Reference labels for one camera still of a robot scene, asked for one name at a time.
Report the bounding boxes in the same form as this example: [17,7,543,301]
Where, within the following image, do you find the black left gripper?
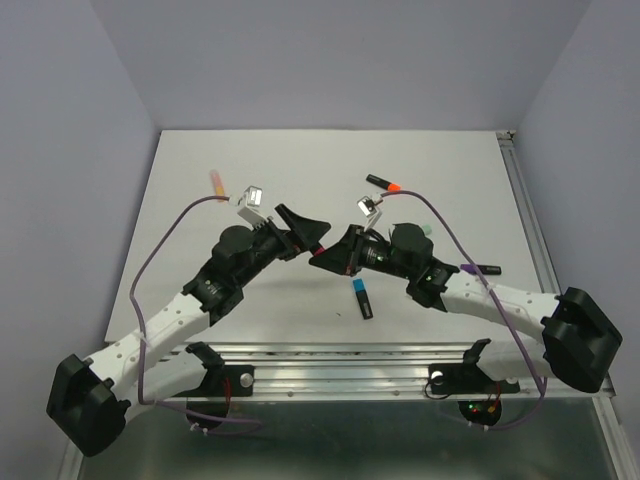
[236,204,329,287]

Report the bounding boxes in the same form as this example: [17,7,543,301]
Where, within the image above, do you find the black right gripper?
[308,225,415,280]

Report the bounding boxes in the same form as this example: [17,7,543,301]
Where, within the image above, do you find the blue black highlighter body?
[354,289,373,320]

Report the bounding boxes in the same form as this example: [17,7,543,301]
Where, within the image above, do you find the blue highlighter cap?
[352,278,366,292]

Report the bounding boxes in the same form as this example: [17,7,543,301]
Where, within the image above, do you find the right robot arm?
[309,223,622,393]

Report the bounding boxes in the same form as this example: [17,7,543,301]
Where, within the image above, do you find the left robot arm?
[46,204,331,457]

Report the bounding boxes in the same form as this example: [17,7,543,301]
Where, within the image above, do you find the orange cap black highlighter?
[366,174,402,193]

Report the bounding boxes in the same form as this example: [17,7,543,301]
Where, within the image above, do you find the pastel pink orange highlighter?
[209,170,226,197]

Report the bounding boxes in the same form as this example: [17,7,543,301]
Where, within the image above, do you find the purple cap black highlighter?
[460,264,502,276]

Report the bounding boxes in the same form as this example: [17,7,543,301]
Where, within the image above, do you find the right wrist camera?
[357,194,383,232]

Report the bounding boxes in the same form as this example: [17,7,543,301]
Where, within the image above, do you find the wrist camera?
[357,194,383,232]
[228,185,270,229]

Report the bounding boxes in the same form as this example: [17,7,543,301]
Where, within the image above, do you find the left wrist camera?
[228,185,270,229]

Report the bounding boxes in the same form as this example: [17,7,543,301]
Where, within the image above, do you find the aluminium table rail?
[60,344,633,479]

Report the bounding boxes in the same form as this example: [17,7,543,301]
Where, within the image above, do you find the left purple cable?
[129,195,264,437]

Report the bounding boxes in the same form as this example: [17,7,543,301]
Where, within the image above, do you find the purple cable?
[382,189,551,432]
[129,195,264,437]

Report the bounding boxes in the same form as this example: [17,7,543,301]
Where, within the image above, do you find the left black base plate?
[174,365,258,435]

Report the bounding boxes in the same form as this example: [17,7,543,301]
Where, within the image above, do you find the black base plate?
[174,365,258,435]
[423,363,521,428]

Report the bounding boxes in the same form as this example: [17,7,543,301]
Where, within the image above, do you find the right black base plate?
[423,363,521,428]

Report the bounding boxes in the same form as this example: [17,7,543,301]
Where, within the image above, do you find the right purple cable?
[382,189,551,432]

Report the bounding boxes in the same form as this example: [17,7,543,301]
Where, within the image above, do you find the right side aluminium rail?
[496,131,561,294]

